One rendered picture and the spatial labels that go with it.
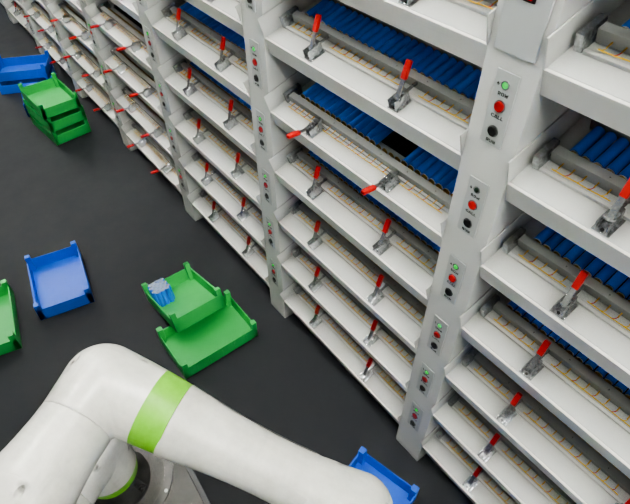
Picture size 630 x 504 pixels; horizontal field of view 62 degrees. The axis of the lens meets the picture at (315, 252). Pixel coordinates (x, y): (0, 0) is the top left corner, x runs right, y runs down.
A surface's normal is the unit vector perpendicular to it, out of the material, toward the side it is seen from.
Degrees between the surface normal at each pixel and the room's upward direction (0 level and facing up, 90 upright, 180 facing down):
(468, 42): 108
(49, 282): 0
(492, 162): 90
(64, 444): 37
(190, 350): 0
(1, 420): 0
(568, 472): 18
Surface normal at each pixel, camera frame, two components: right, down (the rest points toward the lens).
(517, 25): -0.79, 0.44
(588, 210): -0.25, -0.53
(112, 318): 0.00, -0.70
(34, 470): 0.36, -0.62
